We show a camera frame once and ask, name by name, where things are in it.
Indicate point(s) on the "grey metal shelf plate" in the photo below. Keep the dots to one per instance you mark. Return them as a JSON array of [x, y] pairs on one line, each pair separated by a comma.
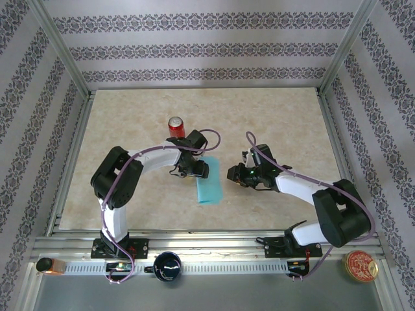
[[227, 294]]

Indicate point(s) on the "red cola can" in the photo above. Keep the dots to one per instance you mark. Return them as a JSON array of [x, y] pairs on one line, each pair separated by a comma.
[[176, 129]]

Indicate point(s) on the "dark blue cup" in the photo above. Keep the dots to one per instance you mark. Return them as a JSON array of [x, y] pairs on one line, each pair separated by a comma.
[[167, 267]]

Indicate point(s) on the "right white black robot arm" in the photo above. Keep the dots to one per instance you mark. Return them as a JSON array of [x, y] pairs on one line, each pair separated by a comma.
[[301, 188]]

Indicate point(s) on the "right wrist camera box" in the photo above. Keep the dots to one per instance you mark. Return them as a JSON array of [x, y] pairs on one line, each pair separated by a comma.
[[251, 157]]

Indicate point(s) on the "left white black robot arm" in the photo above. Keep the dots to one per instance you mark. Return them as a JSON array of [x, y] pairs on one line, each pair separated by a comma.
[[155, 160]]

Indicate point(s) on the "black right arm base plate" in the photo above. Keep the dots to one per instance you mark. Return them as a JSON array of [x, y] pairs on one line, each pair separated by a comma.
[[274, 247]]

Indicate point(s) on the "teal paper sheet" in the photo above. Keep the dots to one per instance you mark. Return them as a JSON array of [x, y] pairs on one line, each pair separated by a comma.
[[210, 191]]

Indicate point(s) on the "small controller circuit board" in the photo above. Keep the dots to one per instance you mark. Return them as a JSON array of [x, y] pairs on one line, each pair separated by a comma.
[[298, 265], [118, 267]]

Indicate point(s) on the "round red gold tin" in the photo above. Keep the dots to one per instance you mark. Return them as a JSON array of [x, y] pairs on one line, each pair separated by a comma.
[[359, 266]]

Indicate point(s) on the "orange bottle with black cap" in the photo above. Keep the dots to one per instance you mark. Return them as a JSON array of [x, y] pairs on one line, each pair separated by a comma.
[[48, 265]]

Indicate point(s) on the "aluminium frame post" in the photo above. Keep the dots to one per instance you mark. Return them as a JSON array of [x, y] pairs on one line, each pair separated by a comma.
[[347, 45], [60, 47]]

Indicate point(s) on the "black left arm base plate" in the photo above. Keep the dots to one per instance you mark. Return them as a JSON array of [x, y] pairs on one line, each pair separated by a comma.
[[139, 247]]

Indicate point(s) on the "aluminium side rail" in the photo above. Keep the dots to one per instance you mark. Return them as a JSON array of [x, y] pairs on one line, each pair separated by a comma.
[[75, 145], [337, 145]]

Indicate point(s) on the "wide aluminium base rail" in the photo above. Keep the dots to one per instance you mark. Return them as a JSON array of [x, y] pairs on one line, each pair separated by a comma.
[[210, 246]]

